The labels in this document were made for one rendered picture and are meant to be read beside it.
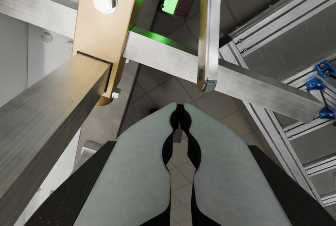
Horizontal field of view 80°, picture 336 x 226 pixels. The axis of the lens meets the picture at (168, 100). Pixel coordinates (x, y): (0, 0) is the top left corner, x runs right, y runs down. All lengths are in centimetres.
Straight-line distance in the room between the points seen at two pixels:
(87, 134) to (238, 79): 34
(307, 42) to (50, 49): 89
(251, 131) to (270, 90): 115
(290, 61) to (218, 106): 46
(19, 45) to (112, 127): 25
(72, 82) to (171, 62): 10
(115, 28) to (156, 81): 94
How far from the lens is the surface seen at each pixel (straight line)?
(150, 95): 119
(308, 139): 128
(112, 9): 21
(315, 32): 100
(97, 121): 45
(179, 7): 33
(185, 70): 23
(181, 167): 156
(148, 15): 34
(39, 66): 54
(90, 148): 47
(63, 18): 24
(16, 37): 50
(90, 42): 23
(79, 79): 18
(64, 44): 49
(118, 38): 22
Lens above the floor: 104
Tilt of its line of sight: 60 degrees down
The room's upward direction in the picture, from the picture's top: 175 degrees counter-clockwise
